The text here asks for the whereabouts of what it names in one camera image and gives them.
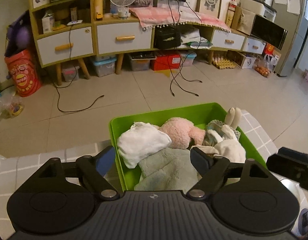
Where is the black box on shelf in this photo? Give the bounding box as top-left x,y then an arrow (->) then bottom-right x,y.
153,25 -> 181,50

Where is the wooden tv cabinet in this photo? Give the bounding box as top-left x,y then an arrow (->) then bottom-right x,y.
28,0 -> 267,86

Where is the white sponge block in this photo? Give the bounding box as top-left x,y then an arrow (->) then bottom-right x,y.
117,122 -> 171,169

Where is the black cable on floor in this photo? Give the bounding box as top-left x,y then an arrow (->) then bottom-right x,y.
52,24 -> 105,113

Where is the black microwave oven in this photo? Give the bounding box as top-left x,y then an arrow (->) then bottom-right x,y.
251,15 -> 288,50

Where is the pink checked cloth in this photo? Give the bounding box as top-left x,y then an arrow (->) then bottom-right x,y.
129,7 -> 231,32

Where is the orange snack bag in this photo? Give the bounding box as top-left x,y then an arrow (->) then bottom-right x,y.
5,49 -> 42,98

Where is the bunny doll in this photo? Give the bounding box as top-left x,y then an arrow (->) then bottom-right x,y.
191,107 -> 246,163

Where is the pink plush toy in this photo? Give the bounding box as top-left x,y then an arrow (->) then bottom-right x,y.
159,117 -> 206,150

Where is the grey checked tablecloth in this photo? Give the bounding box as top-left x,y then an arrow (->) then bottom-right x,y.
0,109 -> 308,239

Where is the red storage box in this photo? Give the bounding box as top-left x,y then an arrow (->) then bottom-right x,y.
150,50 -> 181,71

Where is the light green fluffy towel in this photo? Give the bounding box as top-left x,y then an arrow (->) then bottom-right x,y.
134,148 -> 200,193

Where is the egg tray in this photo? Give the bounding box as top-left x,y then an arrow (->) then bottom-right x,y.
212,56 -> 236,69

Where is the green plastic bin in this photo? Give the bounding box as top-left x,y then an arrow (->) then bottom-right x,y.
110,103 -> 265,193

